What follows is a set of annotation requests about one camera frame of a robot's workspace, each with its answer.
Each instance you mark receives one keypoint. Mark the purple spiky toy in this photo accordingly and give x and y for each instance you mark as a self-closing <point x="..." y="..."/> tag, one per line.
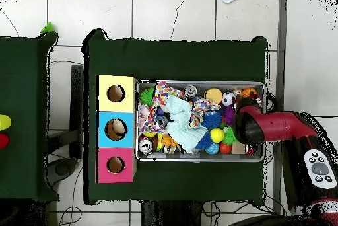
<point x="229" y="116"/>

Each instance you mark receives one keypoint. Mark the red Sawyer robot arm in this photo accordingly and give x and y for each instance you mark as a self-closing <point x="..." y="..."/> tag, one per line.
<point x="277" y="127"/>

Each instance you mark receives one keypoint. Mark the wooden box with three holes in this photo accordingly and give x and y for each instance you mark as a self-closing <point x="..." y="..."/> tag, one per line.
<point x="126" y="104"/>

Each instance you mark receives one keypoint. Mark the shallow metal mesh bin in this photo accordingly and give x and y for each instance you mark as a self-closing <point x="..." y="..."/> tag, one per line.
<point x="227" y="85"/>

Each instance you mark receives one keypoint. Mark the mint green knitted cloth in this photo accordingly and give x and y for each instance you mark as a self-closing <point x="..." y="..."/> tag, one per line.
<point x="182" y="128"/>

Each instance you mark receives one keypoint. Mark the colourful dotted cloth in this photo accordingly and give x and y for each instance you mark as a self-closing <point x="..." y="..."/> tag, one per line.
<point x="165" y="91"/>

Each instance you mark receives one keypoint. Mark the blue spiky ball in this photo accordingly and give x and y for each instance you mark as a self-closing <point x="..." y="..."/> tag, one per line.
<point x="211" y="120"/>

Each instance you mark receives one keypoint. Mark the orange foam cylinder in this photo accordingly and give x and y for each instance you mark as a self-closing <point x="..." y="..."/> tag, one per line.
<point x="214" y="95"/>

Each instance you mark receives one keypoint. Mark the dark green tablecloth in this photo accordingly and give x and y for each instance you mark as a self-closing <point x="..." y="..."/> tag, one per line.
<point x="23" y="104"/>
<point x="171" y="59"/>

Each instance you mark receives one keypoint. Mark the yellow tennis ball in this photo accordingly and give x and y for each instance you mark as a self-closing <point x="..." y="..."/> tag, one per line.
<point x="217" y="135"/>

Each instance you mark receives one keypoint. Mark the small soccer ball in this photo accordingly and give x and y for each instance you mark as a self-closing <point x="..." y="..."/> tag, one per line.
<point x="228" y="99"/>

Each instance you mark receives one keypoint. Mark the green spiky ball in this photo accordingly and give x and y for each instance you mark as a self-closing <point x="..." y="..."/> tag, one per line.
<point x="229" y="136"/>

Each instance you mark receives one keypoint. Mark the small orange basketball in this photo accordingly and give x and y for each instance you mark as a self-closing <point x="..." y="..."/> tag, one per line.
<point x="249" y="92"/>

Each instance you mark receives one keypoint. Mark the bright green object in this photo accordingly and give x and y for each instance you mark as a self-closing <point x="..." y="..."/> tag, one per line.
<point x="48" y="28"/>

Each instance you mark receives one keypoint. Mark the yellow plastic object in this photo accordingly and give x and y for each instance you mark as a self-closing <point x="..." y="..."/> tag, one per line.
<point x="4" y="122"/>

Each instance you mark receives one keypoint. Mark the red plastic object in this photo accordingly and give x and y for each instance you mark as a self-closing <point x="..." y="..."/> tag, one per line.
<point x="3" y="141"/>

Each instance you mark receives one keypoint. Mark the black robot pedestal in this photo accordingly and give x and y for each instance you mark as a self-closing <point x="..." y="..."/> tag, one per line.
<point x="169" y="215"/>

